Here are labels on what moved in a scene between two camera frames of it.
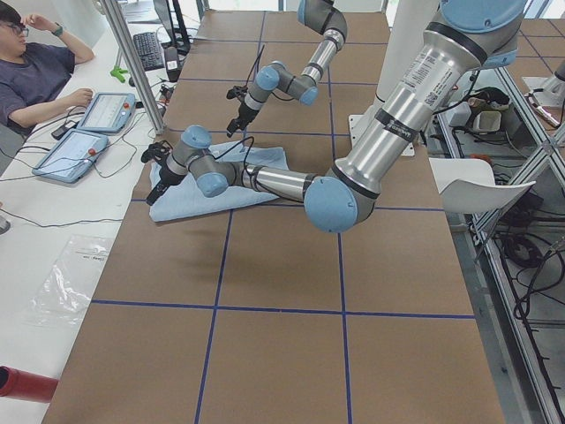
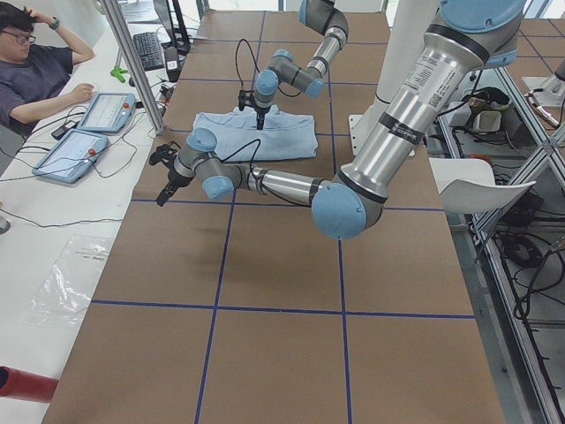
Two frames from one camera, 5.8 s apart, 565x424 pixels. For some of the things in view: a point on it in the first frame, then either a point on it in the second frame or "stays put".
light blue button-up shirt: (185, 198) -> (237, 136)
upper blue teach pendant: (109, 112) stays put
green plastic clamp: (117, 72) stays put
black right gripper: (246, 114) -> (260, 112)
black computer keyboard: (149, 50) stays put
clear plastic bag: (67, 290) stays put
